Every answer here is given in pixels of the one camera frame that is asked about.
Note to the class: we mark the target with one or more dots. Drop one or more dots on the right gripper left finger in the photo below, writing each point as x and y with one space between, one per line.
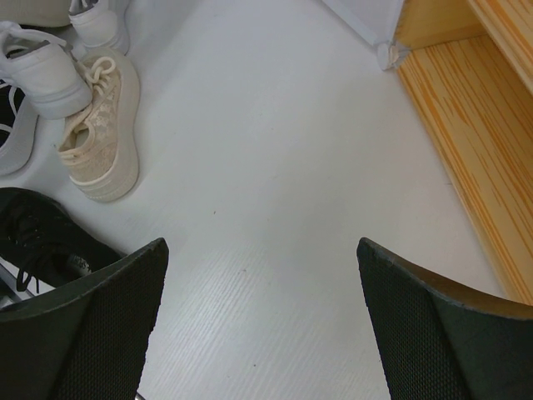
87 339

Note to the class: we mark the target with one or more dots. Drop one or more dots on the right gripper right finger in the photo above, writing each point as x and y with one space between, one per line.
439 339

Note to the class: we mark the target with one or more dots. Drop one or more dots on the white leather sneaker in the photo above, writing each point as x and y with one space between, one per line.
101 24
42 65

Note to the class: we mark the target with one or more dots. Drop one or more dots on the white translucent cabinet door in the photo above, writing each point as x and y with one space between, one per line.
374 21

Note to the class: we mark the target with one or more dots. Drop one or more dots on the wooden shoe cabinet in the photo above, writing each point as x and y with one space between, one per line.
467 68

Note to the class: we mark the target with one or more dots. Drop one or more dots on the black canvas sneaker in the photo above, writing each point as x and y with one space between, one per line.
41 240

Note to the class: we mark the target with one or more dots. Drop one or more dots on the beige lace sneaker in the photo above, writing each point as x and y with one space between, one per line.
98 147

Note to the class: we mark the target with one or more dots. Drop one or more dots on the aluminium rail with cable duct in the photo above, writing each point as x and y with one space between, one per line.
9 292

